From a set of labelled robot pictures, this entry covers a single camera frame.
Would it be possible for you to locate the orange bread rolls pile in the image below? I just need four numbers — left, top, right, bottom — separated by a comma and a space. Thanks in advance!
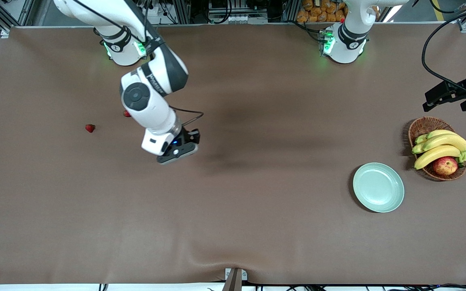
297, 0, 349, 23

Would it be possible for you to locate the brown wicker basket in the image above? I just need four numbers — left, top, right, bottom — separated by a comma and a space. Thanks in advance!
408, 117, 466, 181

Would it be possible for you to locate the small yellow green banana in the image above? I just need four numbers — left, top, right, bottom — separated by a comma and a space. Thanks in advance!
415, 129, 457, 145

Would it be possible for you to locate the pale green round plate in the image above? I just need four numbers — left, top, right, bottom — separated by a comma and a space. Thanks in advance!
353, 162, 405, 213

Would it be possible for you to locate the brown table cover mat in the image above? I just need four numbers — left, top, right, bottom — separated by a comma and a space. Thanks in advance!
0, 22, 466, 285

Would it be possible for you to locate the red apple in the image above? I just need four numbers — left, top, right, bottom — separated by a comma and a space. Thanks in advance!
432, 156, 458, 176

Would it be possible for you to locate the grey metal clamp bracket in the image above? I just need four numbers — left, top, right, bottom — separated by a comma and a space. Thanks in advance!
222, 268, 248, 291

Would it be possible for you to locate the aluminium frame post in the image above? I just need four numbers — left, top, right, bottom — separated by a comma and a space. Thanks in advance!
284, 0, 300, 23
172, 0, 191, 24

